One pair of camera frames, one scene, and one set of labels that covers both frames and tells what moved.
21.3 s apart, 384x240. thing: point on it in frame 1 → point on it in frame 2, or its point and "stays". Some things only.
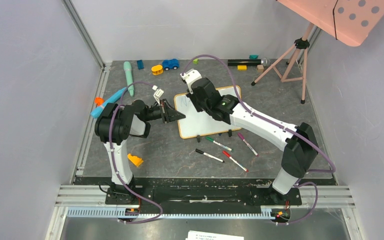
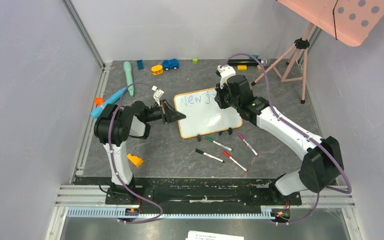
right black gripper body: (194, 98) → (220, 98)
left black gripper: (168, 114) stays
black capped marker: (201, 152) stays
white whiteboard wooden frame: (196, 124) stays
